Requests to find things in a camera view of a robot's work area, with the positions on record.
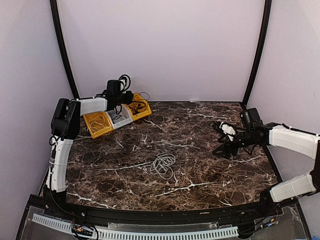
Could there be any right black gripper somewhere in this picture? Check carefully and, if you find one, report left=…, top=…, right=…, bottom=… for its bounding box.
left=212, top=129, right=255, bottom=160

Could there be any white slotted cable duct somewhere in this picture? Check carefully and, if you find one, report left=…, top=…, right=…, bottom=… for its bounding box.
left=31, top=213, right=239, bottom=240

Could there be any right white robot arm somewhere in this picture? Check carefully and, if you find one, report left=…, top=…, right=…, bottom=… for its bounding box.
left=212, top=108, right=320, bottom=217

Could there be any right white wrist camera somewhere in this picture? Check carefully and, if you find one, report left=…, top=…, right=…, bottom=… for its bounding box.
left=212, top=121, right=238, bottom=141

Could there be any grey plastic bin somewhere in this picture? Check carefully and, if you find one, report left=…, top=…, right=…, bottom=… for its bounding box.
left=106, top=104, right=133, bottom=130

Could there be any thick black cable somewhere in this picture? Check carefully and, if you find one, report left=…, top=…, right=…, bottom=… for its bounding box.
left=129, top=99, right=147, bottom=115

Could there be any left black frame post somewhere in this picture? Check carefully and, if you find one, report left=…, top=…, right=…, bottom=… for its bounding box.
left=49, top=0, right=80, bottom=99

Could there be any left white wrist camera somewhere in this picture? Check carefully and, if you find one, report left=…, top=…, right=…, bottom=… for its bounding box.
left=118, top=74, right=131, bottom=92

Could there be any black frame post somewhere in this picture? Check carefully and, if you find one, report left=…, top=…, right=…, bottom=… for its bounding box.
left=241, top=0, right=272, bottom=109
left=49, top=0, right=80, bottom=99

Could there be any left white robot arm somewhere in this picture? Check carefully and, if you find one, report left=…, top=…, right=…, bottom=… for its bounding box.
left=46, top=74, right=134, bottom=193

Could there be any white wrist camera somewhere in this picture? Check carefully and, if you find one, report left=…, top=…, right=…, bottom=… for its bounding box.
left=118, top=74, right=131, bottom=92
left=212, top=121, right=238, bottom=141

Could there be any black front rail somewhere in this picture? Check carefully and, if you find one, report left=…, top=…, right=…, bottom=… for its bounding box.
left=41, top=193, right=288, bottom=229

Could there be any yellow plastic bin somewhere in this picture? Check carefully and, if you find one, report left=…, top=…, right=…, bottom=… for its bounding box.
left=126, top=92, right=152, bottom=122
left=83, top=112, right=114, bottom=139

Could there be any right black frame post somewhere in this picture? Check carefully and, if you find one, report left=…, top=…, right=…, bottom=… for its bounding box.
left=241, top=0, right=272, bottom=109

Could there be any white cable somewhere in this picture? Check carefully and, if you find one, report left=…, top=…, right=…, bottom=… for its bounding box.
left=89, top=117, right=107, bottom=133
left=143, top=153, right=177, bottom=180

